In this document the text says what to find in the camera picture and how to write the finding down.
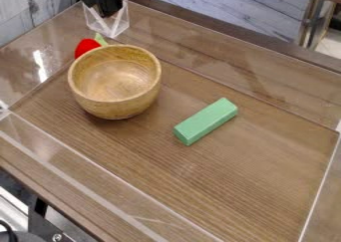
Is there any red plush strawberry toy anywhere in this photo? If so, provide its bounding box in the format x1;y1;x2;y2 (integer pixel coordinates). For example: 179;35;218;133
75;33;108;58

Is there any black cable on floor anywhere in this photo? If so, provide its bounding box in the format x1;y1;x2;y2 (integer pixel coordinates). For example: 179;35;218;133
0;219;21;242

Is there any black table leg bracket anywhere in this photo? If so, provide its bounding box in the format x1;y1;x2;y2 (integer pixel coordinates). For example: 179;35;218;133
28;198;75;242

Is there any light brown wooden bowl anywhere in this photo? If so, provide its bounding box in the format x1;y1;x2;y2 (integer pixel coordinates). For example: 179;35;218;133
67;45;163;120

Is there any green rectangular foam stick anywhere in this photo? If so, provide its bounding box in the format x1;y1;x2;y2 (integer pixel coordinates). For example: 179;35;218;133
172;98;238;146

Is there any metal table leg background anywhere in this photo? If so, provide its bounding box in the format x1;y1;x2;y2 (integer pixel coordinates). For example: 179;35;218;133
298;0;337;50

